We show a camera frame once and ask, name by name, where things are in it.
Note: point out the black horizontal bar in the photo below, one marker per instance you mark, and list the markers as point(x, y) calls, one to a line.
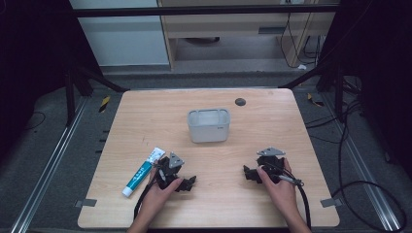
point(194, 11)

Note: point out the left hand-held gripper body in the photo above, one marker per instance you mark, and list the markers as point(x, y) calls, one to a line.
point(170, 169)

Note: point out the grey round table grommet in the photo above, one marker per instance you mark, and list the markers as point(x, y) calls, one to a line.
point(240, 102)

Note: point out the person's left hand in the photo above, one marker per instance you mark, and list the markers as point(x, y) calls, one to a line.
point(158, 197)

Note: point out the aluminium floor rail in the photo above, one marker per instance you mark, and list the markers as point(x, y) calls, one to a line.
point(48, 168)
point(362, 161)

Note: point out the white plastic bin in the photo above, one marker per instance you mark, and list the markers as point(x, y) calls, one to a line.
point(209, 125)

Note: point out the white plug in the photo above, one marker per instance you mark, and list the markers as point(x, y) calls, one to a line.
point(302, 67)

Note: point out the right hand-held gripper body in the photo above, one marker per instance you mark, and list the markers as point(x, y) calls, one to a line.
point(270, 163)

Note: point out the light wooden desk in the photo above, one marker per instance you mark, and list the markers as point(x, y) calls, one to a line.
point(226, 24)

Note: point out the yellow and black tape strip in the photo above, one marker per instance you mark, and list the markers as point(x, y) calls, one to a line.
point(314, 100)
point(104, 104)

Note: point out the black metal stand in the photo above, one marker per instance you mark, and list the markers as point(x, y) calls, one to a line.
point(338, 93)
point(69, 97)

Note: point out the teal and white toothpaste tube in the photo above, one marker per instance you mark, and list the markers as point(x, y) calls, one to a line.
point(141, 174)

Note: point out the black curtain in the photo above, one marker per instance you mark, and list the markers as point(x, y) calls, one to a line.
point(32, 64)
point(382, 64)

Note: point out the white cabinet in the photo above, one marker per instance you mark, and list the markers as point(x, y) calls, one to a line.
point(120, 35)

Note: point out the grey metal table bracket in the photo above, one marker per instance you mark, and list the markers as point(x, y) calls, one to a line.
point(85, 203)
point(331, 202)

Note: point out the person's right hand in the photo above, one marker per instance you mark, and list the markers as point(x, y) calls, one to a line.
point(281, 193)

